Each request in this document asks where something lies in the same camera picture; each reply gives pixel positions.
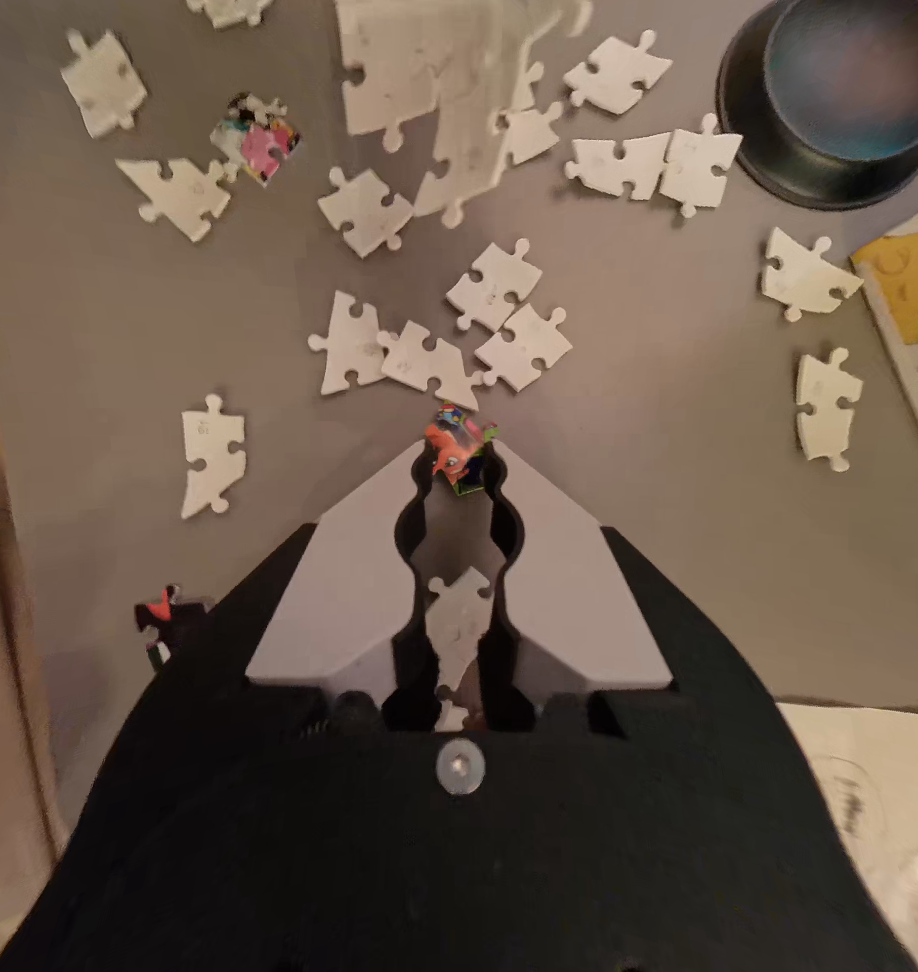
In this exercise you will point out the beige garment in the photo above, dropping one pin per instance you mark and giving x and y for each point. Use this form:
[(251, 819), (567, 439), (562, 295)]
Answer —
[(4, 684)]

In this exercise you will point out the pink printed jigsaw piece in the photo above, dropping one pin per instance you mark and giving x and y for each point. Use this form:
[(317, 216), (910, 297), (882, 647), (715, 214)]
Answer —
[(258, 140)]

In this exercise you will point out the white instruction leaflet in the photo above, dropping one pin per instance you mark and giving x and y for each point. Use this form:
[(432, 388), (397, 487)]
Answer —
[(870, 759)]

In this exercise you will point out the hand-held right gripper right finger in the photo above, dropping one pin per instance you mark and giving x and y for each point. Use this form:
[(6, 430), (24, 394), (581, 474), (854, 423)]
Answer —
[(572, 599)]

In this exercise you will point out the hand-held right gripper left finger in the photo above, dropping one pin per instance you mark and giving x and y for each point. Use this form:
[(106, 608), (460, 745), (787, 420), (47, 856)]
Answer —
[(339, 592)]

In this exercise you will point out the black round puzzle stand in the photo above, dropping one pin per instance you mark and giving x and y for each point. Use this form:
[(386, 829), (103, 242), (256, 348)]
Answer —
[(847, 75)]

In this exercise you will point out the scattered white puzzle pieces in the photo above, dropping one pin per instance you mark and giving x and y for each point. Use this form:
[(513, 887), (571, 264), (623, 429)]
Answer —
[(497, 285)]

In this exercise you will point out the yellow printed puzzle box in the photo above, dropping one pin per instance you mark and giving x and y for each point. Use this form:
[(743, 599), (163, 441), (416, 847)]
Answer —
[(903, 281)]

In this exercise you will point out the orange printed jigsaw piece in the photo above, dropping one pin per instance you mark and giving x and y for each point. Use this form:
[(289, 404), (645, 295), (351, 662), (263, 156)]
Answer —
[(456, 455)]

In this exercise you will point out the black red jigsaw piece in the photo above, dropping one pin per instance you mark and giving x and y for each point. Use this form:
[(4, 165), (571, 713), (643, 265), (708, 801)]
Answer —
[(159, 612)]

